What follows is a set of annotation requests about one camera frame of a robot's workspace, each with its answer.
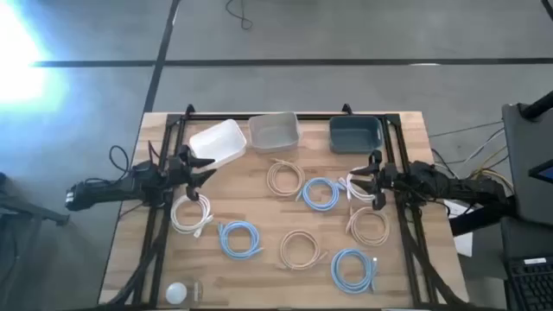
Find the black keyboard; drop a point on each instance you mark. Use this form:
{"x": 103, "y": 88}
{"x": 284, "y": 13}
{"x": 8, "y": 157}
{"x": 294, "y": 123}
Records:
{"x": 531, "y": 285}

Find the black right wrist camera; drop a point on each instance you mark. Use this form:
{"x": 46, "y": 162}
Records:
{"x": 379, "y": 201}

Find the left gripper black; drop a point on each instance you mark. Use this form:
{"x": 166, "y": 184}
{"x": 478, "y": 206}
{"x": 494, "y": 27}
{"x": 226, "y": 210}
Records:
{"x": 179, "y": 170}

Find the white paper sheet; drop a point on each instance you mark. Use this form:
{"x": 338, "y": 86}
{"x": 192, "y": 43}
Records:
{"x": 464, "y": 246}

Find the tablet with blue screen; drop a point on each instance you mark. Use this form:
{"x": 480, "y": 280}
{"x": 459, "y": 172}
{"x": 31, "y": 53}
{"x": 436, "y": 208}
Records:
{"x": 545, "y": 173}

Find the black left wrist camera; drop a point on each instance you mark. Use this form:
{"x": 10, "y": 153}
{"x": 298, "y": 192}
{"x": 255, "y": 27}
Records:
{"x": 192, "y": 193}

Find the black support beam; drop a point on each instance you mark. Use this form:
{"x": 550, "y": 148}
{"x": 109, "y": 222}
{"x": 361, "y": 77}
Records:
{"x": 479, "y": 218}

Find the beige plastic bin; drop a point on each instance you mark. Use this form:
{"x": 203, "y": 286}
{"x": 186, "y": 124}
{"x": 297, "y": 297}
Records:
{"x": 274, "y": 134}

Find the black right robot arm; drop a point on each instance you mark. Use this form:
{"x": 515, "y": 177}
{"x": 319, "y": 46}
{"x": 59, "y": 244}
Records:
{"x": 453, "y": 185}

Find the white plastic bin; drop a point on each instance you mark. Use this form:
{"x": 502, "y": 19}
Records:
{"x": 218, "y": 140}

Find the clear round jar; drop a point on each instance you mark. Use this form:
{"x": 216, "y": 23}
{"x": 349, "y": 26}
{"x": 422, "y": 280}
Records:
{"x": 195, "y": 291}

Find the black floor stand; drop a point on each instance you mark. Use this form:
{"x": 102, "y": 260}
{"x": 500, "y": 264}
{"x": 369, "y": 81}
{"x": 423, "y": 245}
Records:
{"x": 34, "y": 211}

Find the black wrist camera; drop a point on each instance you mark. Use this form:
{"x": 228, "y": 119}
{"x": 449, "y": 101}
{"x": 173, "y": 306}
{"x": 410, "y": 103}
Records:
{"x": 192, "y": 193}
{"x": 379, "y": 201}

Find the dark teal plastic bin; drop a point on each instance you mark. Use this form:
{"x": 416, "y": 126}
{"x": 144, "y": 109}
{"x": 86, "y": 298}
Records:
{"x": 355, "y": 136}

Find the black pole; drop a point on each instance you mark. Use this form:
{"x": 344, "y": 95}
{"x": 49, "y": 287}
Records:
{"x": 538, "y": 108}

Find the black metal table frame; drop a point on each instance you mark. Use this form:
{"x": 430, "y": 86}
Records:
{"x": 315, "y": 116}

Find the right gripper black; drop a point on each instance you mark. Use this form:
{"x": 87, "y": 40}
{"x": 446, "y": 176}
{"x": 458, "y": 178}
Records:
{"x": 385, "y": 179}

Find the dark grey equipment case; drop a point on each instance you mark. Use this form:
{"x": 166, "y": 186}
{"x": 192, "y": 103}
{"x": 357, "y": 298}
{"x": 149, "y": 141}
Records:
{"x": 523, "y": 173}

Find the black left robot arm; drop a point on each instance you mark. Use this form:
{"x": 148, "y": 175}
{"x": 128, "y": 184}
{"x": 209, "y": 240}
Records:
{"x": 108, "y": 192}

